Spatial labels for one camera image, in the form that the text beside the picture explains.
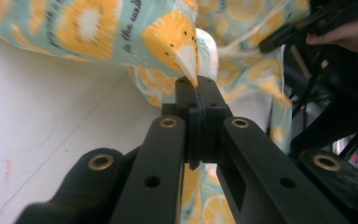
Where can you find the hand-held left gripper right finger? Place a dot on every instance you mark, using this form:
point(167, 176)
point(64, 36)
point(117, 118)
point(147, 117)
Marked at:
point(216, 105)

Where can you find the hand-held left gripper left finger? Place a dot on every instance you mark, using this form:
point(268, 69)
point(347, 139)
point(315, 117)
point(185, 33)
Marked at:
point(194, 140)

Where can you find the orange-print teal cloth bag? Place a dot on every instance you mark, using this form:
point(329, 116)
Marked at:
point(99, 31)

